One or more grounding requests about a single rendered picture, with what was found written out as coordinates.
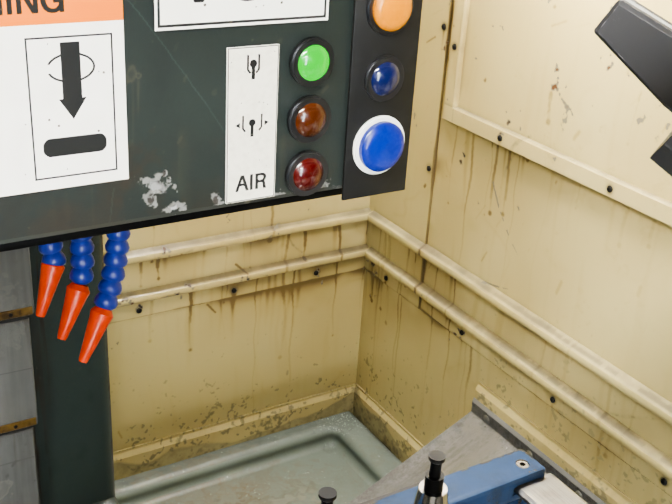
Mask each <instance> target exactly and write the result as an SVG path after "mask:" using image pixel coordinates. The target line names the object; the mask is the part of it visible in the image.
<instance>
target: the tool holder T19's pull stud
mask: <svg viewBox="0 0 672 504"><path fill-rule="evenodd" d="M428 459H429V461H430V469H429V470H427V471H426V472H425V479H424V490H425V491H426V492H428V493H431V494H439V493H441V492H442V490H443V484H444V473H443V472H442V471H441V468H442V463H444V462H445V459H446V455H445V453H444V452H442V451H439V450H433V451H430V452H429V455H428Z"/></svg>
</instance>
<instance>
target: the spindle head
mask: <svg viewBox="0 0 672 504"><path fill-rule="evenodd" d="M353 12H354V0H329V11H328V20H321V21H306V22H290V23H275V24H259V25H244V26H229V27H213V28H198V29H182V30H167V31H154V17H153V0H123V24H124V53H125V81H126V110H127V138H128V167H129V179H124V180H117V181H110V182H103V183H96V184H89V185H82V186H75V187H68V188H61V189H54V190H47V191H40V192H33V193H26V194H19V195H12V196H5V197H0V252H4V251H10V250H16V249H22V248H27V247H33V246H39V245H45V244H51V243H57V242H63V241H69V240H75V239H81V238H86V237H92V236H98V235H104V234H110V233H116V232H122V231H128V230H134V229H140V228H146V227H151V226H157V225H163V224H169V223H175V222H181V221H187V220H193V219H199V218H205V217H210V216H216V215H222V214H228V213H234V212H240V211H246V210H252V209H258V208H264V207H269V206H275V205H281V204H287V203H293V202H299V201H305V200H311V199H317V198H323V197H328V196H334V195H340V194H342V181H343V165H344V150H345V135H346V119H347V104H348V89H349V73H350V58H351V43H352V27H353ZM309 37H319V38H321V39H324V40H325V41H327V42H328V43H329V44H330V46H331V47H332V49H333V52H334V66H333V69H332V72H331V74H330V75H329V77H328V78H327V79H326V80H325V81H324V82H323V83H321V84H320V85H318V86H315V87H305V86H302V85H300V84H299V83H297V82H296V81H295V80H294V79H293V77H292V75H291V73H290V68H289V61H290V56H291V54H292V51H293V50H294V48H295V47H296V45H297V44H298V43H299V42H301V41H302V40H304V39H306V38H309ZM268 44H280V45H279V74H278V104H277V134H276V164H275V194H274V196H272V197H266V198H260V199H254V200H247V201H241V202H235V203H229V204H226V203H225V163H226V65H227V48H229V47H242V46H255V45H268ZM307 95H316V96H319V97H321V98H323V99H324V100H325V101H326V102H327V103H328V105H329V107H330V110H331V121H330V125H329V127H328V129H327V131H326V132H325V134H324V135H323V136H322V137H321V138H319V139H318V140H316V141H314V142H311V143H302V142H299V141H297V140H296V139H294V138H293V137H292V136H291V134H290V133H289V130H288V127H287V117H288V113H289V111H290V109H291V107H292V106H293V104H294V103H295V102H296V101H297V100H299V99H300V98H302V97H304V96H307ZM306 150H313V151H316V152H318V153H320V154H321V155H322V156H323V157H324V158H325V159H326V161H327V165H328V174H327V178H326V180H325V182H324V184H323V185H322V187H321V188H320V189H319V190H318V191H317V192H315V193H314V194H311V195H309V196H298V195H296V194H294V193H293V192H291V191H290V190H289V189H288V187H287V185H286V182H285V172H286V168H287V166H288V164H289V162H290V161H291V159H292V158H293V157H294V156H295V155H297V154H298V153H300V152H302V151H306Z"/></svg>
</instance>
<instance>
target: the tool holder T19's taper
mask: <svg viewBox="0 0 672 504"><path fill-rule="evenodd" d="M413 504H448V488H447V486H446V484H445V483H444V484H443V490H442V492H441V493H439V494H431V493H428V492H426V491H425V490H424V480H423V481H421V482H420V484H419V487H418V490H417V493H416V496H415V500H414V503H413Z"/></svg>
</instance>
